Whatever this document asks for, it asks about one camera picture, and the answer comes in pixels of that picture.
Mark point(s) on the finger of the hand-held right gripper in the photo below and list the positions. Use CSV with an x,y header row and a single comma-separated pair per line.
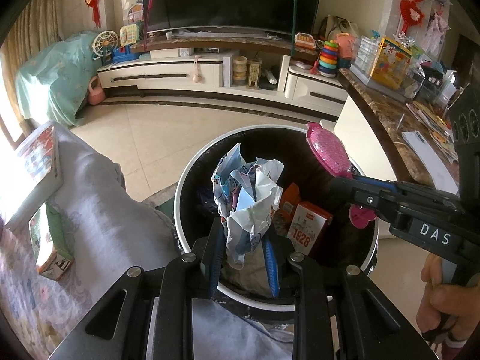
x,y
393,186
369,199

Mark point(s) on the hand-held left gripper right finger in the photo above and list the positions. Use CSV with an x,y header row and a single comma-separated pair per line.
x,y
272,266

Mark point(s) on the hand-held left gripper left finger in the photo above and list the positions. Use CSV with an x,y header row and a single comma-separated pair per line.
x,y
215,266

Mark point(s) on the red snack packet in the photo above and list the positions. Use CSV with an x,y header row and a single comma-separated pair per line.
x,y
305,228

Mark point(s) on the blue printed wrapper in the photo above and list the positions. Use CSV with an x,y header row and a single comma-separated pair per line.
x,y
247,210

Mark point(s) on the orange snack packet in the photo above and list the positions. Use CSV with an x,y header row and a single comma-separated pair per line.
x,y
288,204

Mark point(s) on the pink hairbrush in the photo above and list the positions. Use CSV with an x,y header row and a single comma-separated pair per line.
x,y
326,150

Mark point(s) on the white bin with black liner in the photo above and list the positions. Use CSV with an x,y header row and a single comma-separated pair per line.
x,y
300,168

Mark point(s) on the person's right forearm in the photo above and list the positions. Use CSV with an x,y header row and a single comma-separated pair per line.
x,y
453,350

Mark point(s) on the person's right hand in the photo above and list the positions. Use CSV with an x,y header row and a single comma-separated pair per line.
x,y
446,303

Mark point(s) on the white paper sheet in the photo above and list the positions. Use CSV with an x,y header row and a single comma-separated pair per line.
x,y
427,153

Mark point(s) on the marble counter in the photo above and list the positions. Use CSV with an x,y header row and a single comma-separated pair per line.
x,y
390,127

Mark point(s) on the pile of thin booklets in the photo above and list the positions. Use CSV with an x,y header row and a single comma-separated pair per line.
x,y
435,127

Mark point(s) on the clear plastic organizer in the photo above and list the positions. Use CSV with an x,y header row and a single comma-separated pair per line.
x,y
431,84

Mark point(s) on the yellow printed box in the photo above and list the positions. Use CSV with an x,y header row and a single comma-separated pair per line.
x,y
392,63

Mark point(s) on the floral tablecloth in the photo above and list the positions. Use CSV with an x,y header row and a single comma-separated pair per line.
x,y
105,202

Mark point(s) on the clear drawer organizer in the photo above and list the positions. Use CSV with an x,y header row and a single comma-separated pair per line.
x,y
366,53

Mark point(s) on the rainbow stacking rings toy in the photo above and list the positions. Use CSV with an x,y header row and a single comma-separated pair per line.
x,y
327,60

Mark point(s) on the pink plastic toy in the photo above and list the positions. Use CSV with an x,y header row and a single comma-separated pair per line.
x,y
345,47

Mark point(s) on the green white carton box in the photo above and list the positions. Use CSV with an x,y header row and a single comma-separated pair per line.
x,y
52,232

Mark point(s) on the small wooden toy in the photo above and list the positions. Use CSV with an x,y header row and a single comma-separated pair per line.
x,y
255,75

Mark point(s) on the beige bag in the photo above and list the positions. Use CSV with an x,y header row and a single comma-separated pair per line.
x,y
339,26

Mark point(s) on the toy cash register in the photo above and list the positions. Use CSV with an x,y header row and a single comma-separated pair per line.
x,y
305,40

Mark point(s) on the round wooden container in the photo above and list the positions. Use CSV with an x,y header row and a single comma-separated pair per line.
x,y
240,69

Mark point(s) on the pink hanging toy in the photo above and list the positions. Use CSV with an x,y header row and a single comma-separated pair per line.
x,y
197,71

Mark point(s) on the white television cabinet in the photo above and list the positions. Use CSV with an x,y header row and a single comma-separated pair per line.
x,y
168,75

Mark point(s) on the colourful picture book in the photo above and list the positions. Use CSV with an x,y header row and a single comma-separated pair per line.
x,y
37,161

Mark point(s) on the pink watering can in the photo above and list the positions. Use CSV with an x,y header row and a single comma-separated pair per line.
x,y
95,92

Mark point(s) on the blue plastic toy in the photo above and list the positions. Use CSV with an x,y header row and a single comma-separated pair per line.
x,y
125,54

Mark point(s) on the yellow toy phone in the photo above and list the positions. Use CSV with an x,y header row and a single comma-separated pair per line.
x,y
129,35

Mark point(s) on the black flat television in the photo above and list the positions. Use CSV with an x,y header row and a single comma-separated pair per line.
x,y
225,0

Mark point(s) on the teal covered armchair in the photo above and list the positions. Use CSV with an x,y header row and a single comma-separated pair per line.
x,y
52,78

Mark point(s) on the toy ferris wheel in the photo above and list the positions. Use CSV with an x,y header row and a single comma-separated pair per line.
x,y
105,43

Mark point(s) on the pink house cutout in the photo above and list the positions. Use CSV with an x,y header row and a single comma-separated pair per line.
x,y
135,12

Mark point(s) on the beige patterned curtain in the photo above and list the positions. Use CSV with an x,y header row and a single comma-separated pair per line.
x,y
30,26

